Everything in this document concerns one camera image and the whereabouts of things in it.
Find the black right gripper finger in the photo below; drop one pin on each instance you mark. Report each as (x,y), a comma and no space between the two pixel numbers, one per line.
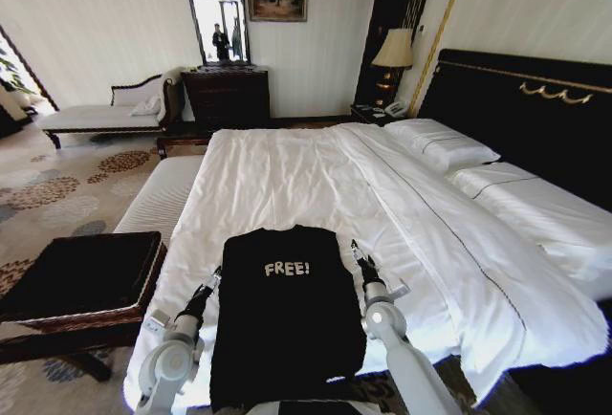
(370,261)
(357,251)

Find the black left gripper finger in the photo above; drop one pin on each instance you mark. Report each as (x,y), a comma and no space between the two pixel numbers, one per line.
(213,278)
(200,292)

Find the black shirt with FREE print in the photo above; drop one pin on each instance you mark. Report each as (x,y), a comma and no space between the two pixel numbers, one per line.
(287,319)

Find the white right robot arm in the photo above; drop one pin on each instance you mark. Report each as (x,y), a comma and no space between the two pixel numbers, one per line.
(406,348)

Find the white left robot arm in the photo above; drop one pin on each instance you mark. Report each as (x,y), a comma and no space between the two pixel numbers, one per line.
(167,362)

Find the white upholstered bed bench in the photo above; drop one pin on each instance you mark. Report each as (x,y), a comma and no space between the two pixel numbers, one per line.
(160,195)

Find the dark rectangular basket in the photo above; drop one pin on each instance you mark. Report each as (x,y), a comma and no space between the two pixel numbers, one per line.
(81,276)

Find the dark wooden basket stand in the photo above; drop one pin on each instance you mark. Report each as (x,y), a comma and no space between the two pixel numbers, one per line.
(57,343)

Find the white duvet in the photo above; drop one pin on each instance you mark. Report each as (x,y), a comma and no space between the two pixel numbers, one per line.
(306,181)

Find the white pillow with dark piping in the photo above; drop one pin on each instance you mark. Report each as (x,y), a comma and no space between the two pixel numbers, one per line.
(440,145)
(540,209)

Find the dark nightstand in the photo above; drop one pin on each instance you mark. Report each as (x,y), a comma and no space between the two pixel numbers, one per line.
(365,113)

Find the white robot front shell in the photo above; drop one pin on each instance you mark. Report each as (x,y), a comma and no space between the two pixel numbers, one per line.
(315,408)

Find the white desk telephone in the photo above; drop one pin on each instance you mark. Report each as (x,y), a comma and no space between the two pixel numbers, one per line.
(395,108)

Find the dark wooden dresser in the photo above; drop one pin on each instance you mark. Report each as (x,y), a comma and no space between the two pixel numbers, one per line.
(227,97)

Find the white cushion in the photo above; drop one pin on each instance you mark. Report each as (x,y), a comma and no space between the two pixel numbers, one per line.
(147,105)

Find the white chaise longue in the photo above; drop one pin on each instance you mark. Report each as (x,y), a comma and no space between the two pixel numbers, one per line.
(100,116)

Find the table lamp with cream shade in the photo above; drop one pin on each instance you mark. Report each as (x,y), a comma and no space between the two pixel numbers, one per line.
(393,51)

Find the black headboard with gold trim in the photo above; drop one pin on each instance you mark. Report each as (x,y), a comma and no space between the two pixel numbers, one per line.
(535,114)

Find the person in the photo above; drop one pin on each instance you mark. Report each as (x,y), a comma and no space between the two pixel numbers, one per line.
(221,42)

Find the green potted plant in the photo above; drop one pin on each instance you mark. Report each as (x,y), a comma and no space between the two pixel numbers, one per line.
(12,75)

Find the dark framed wall mirror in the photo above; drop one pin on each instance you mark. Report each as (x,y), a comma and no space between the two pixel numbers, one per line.
(217,8)

